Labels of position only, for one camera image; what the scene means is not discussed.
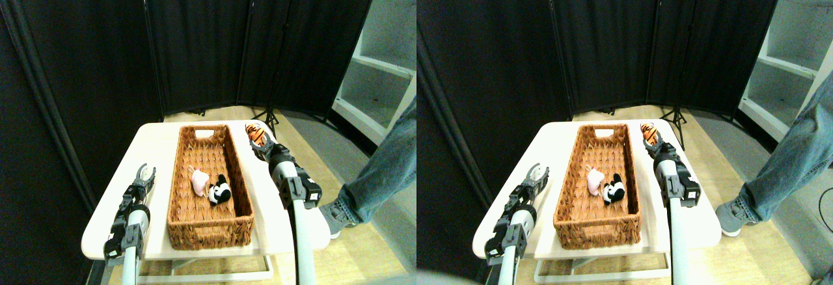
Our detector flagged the pink plush toy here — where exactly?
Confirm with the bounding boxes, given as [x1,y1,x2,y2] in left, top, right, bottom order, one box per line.
[188,165,211,198]
[585,165,607,197]

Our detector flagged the black and white panda toy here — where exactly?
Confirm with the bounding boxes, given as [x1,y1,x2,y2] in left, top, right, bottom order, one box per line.
[208,174,233,207]
[601,172,627,206]

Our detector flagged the white table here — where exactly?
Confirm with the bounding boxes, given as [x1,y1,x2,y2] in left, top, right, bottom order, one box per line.
[81,120,331,283]
[473,120,722,283]

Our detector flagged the black curtain stand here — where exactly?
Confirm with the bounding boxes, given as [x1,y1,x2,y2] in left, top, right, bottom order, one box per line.
[253,23,287,140]
[660,23,692,151]

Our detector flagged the brown wicker basket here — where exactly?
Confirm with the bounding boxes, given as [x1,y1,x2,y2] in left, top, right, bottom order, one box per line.
[554,124,642,251]
[167,124,256,251]

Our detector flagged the person's legs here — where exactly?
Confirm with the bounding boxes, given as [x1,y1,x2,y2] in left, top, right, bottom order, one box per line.
[715,70,833,238]
[319,96,417,239]

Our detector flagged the white shelf unit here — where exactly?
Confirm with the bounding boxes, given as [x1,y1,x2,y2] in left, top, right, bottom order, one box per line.
[739,0,833,144]
[332,0,417,144]

